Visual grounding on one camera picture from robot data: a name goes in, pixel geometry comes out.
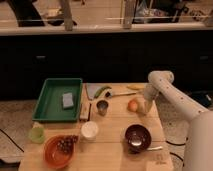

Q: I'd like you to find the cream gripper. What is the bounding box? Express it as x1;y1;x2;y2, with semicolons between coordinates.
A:
137;99;153;115

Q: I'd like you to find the orange apple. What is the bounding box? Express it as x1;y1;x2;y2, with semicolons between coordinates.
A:
127;99;138;112

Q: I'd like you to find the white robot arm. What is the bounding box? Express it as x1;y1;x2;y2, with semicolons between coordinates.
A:
140;70;213;171

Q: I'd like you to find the small metal cup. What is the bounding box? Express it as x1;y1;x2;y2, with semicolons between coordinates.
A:
96;100;109;116

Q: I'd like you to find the white paper cup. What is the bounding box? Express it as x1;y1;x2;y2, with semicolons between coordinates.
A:
81;121;99;140

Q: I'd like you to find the light green plastic cup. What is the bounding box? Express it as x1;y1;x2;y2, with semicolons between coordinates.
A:
28;123;45;144

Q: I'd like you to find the yellow banana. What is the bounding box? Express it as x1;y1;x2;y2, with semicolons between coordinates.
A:
127;84;145;91

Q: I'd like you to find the dark brown bowl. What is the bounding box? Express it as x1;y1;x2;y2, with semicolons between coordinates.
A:
125;124;152;153

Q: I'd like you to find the green cucumber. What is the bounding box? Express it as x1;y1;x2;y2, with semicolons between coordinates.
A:
94;86;112;99

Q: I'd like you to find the grey cutting board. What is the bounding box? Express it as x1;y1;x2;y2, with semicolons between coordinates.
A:
86;83;103;100

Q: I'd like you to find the wooden block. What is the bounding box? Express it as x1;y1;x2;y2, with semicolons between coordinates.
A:
79;102;90;121

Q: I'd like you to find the grey blue sponge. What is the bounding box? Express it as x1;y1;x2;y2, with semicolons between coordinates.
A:
62;93;74;109

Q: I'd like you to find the dark grape bunch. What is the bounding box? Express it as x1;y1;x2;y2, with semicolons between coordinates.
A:
57;135;78;154

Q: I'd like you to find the green plastic tray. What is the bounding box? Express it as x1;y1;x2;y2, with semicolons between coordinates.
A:
32;78;82;122

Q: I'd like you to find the orange plastic bowl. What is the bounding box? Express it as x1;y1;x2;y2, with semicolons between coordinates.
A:
43;135;75;169

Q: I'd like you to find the wooden handled spoon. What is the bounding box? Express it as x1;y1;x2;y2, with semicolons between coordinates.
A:
105;92;137;98

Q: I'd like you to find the black cable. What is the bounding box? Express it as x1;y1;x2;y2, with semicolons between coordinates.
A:
165;139;186;168

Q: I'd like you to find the wooden window post right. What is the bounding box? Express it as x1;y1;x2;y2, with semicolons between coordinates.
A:
123;0;136;29

